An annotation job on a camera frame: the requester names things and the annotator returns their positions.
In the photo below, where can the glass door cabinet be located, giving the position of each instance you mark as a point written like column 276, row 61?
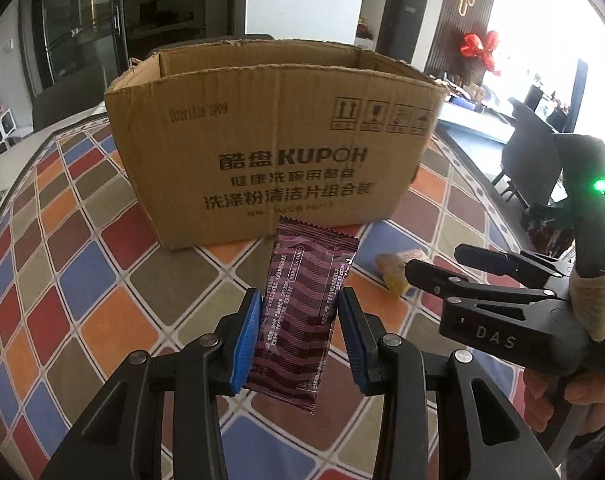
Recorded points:
column 112, row 20

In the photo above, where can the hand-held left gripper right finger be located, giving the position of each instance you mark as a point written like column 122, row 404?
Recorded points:
column 355, row 340

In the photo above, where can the brown striped snack packet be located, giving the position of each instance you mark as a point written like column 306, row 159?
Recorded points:
column 302, row 310

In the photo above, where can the red bow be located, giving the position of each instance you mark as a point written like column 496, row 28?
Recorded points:
column 477, row 50

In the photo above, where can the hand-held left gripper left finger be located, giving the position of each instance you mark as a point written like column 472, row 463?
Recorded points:
column 245, row 340

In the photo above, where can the black chair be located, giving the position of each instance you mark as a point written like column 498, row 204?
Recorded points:
column 529, row 155

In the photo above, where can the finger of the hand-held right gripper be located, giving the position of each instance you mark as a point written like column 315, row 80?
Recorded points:
column 512, row 267
column 447, row 285

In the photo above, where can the dark slatted wall panel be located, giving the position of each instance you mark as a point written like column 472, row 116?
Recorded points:
column 457, row 5

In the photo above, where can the dark green cloth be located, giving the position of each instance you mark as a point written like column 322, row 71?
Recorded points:
column 549, row 214

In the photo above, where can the brown cardboard box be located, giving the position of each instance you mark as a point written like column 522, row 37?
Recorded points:
column 232, row 160

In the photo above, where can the person's right hand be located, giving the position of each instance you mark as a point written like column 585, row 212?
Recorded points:
column 602, row 395

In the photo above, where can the dark grey chair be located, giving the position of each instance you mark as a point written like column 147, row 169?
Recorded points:
column 67, row 100

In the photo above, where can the yellow-beige snack packet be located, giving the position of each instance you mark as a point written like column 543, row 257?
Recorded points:
column 395, row 270

